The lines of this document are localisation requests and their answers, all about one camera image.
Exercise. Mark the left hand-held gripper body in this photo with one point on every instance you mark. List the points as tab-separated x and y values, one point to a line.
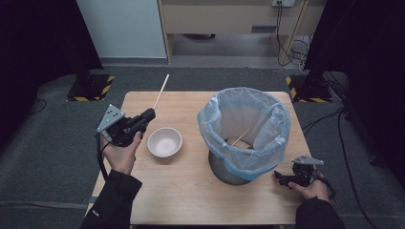
122	130

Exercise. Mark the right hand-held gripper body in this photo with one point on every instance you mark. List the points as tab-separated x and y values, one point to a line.
304	175

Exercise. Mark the white bowl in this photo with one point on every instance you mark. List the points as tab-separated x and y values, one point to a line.
165	143

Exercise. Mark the wooden chopstick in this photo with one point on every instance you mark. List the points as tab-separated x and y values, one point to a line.
240	137
161	90

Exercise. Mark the grey metal trash bin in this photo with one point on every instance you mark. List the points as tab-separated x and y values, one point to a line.
223	170

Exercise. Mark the trash bin with blue bag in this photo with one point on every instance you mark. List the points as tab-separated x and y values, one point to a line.
248	108

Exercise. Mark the person's right hand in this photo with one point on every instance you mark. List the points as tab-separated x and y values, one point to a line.
313	191

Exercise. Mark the person's left hand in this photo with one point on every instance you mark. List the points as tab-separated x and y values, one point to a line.
121	157

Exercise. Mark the black stand base yellow stripes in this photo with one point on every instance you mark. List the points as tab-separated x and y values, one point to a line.
310	90
92	89

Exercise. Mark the white panel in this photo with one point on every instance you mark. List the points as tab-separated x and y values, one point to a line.
124	28

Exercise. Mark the black curtain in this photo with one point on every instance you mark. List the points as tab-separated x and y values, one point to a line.
366	63
38	47

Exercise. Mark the light wooden desk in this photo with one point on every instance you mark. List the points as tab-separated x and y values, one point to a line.
216	19

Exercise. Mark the wall power socket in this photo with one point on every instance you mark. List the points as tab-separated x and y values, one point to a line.
283	3

